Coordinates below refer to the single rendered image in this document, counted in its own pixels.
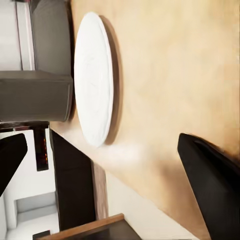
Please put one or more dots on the gas fireplace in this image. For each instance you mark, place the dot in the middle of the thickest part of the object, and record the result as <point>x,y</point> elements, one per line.
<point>41,155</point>

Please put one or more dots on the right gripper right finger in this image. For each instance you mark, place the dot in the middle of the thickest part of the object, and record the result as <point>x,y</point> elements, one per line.
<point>215,181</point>

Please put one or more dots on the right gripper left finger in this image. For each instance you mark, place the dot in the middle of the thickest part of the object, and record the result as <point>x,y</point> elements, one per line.
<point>12,151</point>

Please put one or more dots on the saucer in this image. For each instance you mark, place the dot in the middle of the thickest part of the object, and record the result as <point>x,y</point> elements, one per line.
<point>93,79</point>

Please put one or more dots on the coffee maker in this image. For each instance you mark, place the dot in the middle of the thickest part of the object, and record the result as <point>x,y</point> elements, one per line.
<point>36,84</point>

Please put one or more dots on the sofa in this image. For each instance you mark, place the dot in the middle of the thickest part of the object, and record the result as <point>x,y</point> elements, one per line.
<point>65,155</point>
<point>74,197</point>

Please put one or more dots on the countertop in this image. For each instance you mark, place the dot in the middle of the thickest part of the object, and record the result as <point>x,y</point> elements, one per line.
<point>176,69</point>

